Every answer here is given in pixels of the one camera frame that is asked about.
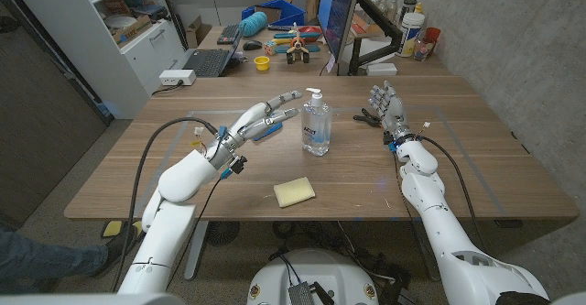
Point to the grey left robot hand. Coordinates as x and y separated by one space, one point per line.
242 128

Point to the black computer mouse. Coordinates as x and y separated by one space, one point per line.
252 45

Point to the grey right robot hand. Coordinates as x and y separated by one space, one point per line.
393 110

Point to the white power strip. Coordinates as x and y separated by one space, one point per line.
176 77

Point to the black orange spring clamp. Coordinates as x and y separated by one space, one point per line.
366 118

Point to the flat white box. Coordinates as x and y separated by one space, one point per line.
381 69

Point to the open cardboard box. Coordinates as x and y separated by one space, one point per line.
197 32

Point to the white shelf cabinet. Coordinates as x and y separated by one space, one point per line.
91 53

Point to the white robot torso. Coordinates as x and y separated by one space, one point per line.
316 273

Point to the yellow sponge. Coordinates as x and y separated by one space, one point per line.
294 192

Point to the teal yarn ball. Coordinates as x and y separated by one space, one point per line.
253 24

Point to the black keyboard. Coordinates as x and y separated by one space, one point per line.
228 34

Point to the black laptop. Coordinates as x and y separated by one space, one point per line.
208 61

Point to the clear pump dispenser bottle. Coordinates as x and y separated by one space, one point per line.
316 128

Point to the round black floor fan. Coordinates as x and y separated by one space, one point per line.
223 233

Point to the small yellow cup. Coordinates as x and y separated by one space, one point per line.
262 63

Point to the blue plastic bin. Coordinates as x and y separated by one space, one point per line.
286 9

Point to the red cup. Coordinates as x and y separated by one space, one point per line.
432 35

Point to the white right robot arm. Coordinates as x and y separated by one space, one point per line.
446 232

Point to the computer monitor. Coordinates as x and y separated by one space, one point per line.
336 12

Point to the yellow floor pad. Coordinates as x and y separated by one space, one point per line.
111 228

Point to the clear glass jar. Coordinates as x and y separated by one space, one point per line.
422 51

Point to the wooden toy airplane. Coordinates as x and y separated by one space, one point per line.
297 46

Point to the large white canister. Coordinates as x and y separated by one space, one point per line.
409 35

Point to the black shoe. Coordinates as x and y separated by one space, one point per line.
118 247

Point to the person leg in jeans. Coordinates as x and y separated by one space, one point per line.
46 259

